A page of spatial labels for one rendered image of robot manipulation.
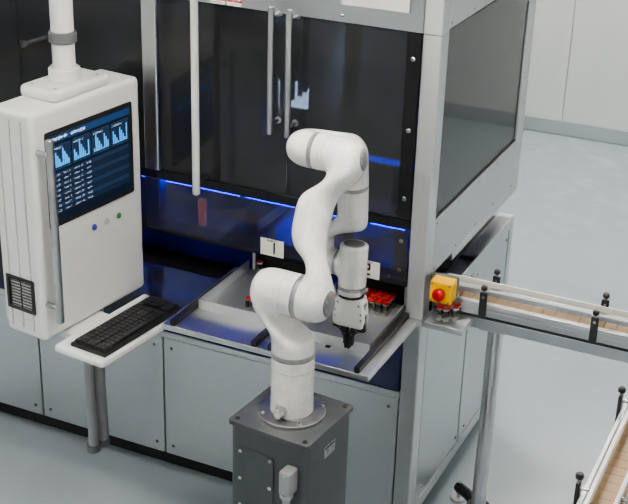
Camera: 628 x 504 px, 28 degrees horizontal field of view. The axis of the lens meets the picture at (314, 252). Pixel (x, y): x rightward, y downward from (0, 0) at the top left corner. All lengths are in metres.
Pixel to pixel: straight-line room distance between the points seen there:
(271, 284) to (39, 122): 0.91
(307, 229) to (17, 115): 0.98
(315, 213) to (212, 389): 1.35
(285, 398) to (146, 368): 1.26
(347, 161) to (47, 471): 2.08
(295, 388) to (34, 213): 1.00
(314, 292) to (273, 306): 0.13
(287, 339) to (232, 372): 1.08
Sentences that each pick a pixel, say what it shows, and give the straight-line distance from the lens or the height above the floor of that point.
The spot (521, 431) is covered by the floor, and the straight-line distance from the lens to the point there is 5.15.
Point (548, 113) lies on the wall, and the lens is 8.59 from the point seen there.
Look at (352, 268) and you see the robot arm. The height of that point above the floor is 1.18.
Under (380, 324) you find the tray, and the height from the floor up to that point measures 0.88.
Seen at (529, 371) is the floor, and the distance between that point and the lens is 5.58.
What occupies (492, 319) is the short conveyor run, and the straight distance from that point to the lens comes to 4.03.
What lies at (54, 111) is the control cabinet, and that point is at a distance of 3.82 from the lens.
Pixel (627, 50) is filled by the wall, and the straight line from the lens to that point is 8.36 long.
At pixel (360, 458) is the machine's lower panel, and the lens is 4.34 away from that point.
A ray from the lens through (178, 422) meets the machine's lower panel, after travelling 4.65.
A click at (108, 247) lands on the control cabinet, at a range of 4.15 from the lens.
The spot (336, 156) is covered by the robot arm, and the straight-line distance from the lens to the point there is 3.28.
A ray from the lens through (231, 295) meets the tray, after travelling 4.11.
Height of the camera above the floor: 2.71
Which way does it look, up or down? 24 degrees down
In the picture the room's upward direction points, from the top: 2 degrees clockwise
